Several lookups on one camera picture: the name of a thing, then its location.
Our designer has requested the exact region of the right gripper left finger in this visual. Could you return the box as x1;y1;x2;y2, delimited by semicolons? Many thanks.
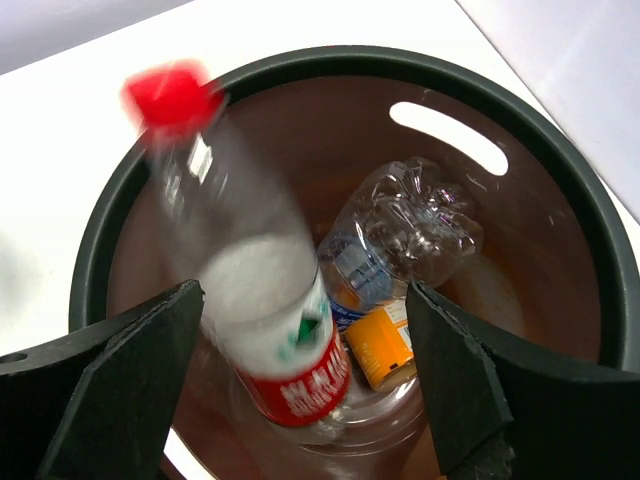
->
1;280;204;479

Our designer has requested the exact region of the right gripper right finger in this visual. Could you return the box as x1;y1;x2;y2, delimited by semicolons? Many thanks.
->
406;283;639;479

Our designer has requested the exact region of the brown plastic waste bin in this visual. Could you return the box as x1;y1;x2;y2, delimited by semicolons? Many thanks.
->
70;46;639;479

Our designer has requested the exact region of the clear bottle red label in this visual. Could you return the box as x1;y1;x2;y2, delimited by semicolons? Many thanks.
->
122;61;350;428

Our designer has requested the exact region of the clear bottle blue label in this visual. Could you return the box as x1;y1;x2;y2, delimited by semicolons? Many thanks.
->
317;156;484;331

